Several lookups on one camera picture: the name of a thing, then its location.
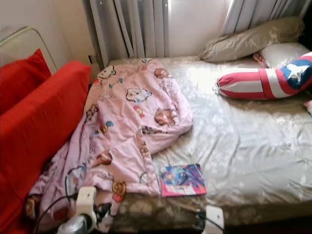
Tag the colourful pink blue book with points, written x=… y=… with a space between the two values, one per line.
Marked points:
x=181 y=180

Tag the pink cartoon print blanket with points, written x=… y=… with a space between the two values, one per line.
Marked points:
x=126 y=131

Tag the bed with beige floral sheet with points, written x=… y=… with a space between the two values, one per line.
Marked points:
x=239 y=141

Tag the red white blue star bolster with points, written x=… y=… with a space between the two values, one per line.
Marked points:
x=248 y=83

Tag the pink patterned pillow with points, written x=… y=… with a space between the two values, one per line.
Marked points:
x=260 y=59

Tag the green quilted mattress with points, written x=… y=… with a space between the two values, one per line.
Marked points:
x=24 y=46

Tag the grey pleated curtain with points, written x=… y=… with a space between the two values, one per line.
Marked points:
x=126 y=29
x=263 y=9

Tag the olive floral pillow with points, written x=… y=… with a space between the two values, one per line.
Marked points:
x=248 y=41

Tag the white pillow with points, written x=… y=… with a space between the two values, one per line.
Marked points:
x=285 y=52

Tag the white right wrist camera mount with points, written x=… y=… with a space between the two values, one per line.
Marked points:
x=215 y=218

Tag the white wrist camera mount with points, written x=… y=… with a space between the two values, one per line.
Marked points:
x=85 y=197
x=215 y=218

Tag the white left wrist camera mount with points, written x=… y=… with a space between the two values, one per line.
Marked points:
x=85 y=197

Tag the wall power socket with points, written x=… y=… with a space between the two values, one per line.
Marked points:
x=92 y=59

